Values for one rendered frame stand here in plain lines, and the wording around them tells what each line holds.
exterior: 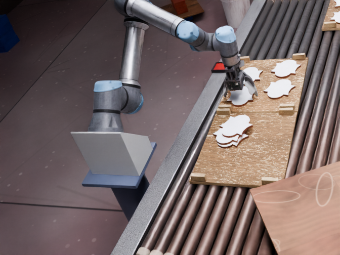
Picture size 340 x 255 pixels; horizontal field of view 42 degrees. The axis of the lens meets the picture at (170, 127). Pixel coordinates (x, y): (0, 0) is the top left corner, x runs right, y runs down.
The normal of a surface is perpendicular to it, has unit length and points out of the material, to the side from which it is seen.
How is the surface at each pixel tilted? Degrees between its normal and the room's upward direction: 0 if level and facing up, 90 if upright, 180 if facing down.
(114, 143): 90
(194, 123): 0
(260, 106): 0
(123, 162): 90
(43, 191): 0
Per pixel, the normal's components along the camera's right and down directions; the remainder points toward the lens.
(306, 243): -0.27, -0.76
